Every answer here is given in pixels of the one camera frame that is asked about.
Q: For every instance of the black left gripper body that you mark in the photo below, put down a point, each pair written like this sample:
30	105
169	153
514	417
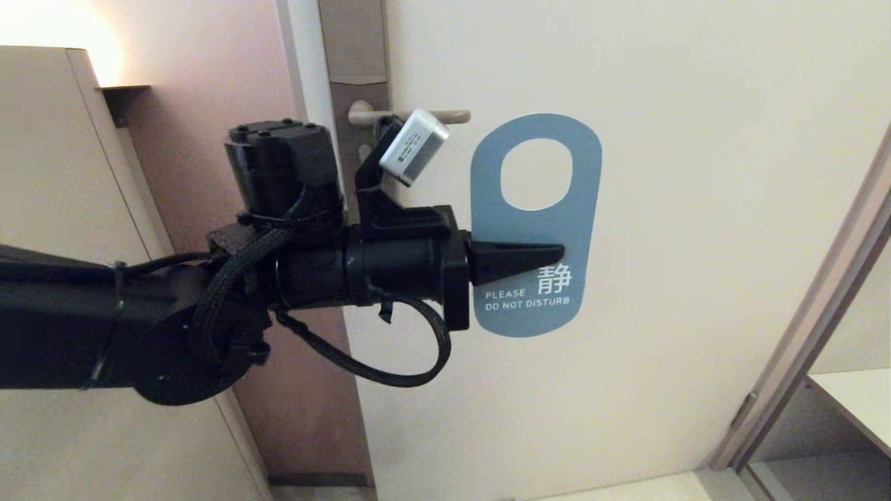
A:
411	268

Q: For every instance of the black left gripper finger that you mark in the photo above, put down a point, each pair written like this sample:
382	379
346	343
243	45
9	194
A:
515	259

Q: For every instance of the white and blue door hanger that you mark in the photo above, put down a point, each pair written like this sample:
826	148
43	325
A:
536	229

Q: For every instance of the white room door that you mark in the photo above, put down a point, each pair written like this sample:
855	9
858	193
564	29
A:
626	383

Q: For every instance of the brown metal lock plate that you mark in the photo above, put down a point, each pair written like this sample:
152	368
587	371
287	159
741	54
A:
351	42

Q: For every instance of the white closet shelf board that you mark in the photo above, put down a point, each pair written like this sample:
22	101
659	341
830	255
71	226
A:
860	400

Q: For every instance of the black left camera mount bracket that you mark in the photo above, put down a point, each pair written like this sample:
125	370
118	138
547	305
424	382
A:
390	209

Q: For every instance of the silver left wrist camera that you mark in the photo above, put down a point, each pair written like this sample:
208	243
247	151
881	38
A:
414	147

